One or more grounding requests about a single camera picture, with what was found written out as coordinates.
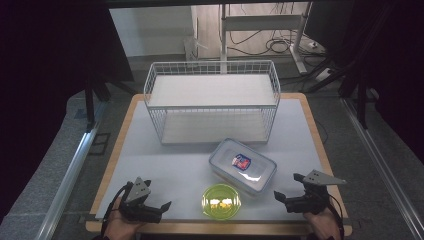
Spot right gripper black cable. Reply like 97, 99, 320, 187
327, 194, 345, 236

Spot white table mat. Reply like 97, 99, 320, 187
95, 98, 340, 224

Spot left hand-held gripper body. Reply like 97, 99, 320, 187
119, 176, 164, 224

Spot person's right hand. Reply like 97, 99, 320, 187
303, 200, 343, 240

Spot person's left hand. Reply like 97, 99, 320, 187
104, 198, 148, 240

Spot clear container with blue-rimmed lid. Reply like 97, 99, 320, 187
208, 137, 278, 196

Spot aluminium rail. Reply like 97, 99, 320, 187
34, 128, 101, 240
341, 97, 424, 240

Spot green plastic bowl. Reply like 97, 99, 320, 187
201, 183, 242, 221

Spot dark curtain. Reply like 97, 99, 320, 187
0, 0, 134, 221
304, 0, 424, 164

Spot white wire shelf rack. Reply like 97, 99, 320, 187
143, 59, 282, 146

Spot black stand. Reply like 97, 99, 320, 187
83, 74, 113, 133
338, 71, 373, 130

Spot white power strip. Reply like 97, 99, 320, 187
314, 67, 333, 83

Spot black floor cables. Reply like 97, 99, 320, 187
228, 29, 329, 58

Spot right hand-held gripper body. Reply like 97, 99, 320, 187
285, 169, 348, 216

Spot white metal desk frame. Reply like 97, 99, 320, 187
219, 2, 313, 76

